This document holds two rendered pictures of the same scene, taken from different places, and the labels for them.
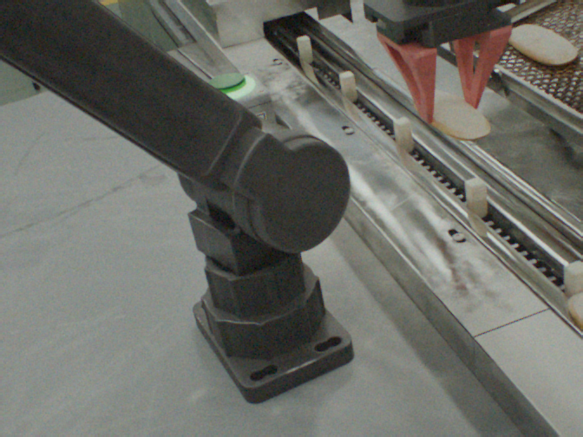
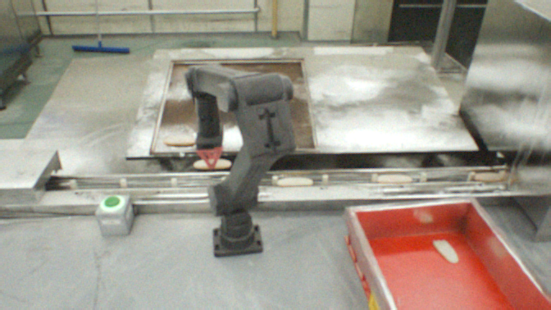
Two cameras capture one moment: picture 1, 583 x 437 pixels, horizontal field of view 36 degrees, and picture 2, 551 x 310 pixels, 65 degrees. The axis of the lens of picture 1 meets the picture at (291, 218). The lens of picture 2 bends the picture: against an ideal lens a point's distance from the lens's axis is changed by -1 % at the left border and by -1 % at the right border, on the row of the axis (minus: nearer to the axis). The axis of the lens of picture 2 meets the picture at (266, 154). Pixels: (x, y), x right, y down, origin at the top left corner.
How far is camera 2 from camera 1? 91 cm
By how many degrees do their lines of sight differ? 65
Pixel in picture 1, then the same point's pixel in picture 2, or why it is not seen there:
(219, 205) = (238, 207)
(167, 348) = (223, 266)
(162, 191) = (118, 253)
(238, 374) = (255, 248)
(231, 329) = (248, 239)
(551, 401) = (311, 197)
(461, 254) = not seen: hidden behind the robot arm
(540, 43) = (181, 140)
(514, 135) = (183, 170)
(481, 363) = (287, 204)
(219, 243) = (241, 217)
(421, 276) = not seen: hidden behind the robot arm
